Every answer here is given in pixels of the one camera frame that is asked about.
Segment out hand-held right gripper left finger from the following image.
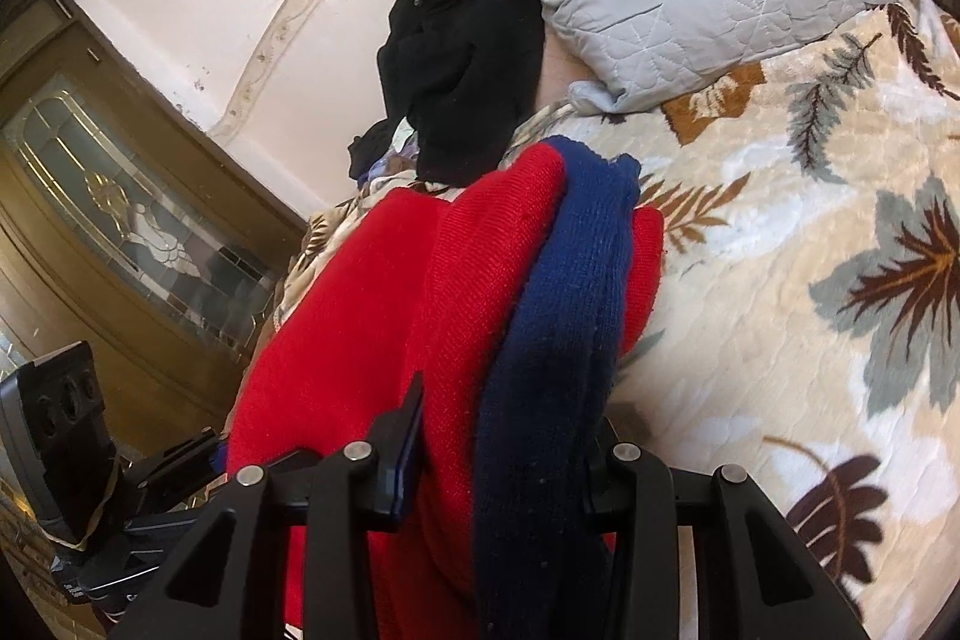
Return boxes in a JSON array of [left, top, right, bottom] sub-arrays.
[[124, 374, 428, 640]]

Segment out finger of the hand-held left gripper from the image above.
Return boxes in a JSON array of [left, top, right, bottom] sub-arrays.
[[124, 426, 230, 515]]

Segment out black garment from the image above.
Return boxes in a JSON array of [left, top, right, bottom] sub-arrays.
[[373, 0, 546, 185]]

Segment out red and blue sweater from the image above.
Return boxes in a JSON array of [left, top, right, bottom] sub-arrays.
[[223, 134, 666, 640]]

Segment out leaf print blanket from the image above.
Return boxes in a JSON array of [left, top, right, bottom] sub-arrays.
[[271, 0, 960, 640]]

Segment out wooden door with stained glass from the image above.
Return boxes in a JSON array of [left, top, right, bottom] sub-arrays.
[[0, 0, 310, 640]]

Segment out small pile of dark clothes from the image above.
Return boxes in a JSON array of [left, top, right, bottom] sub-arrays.
[[347, 117, 422, 185]]

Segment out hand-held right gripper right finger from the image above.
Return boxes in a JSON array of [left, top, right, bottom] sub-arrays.
[[581, 419, 871, 640]]

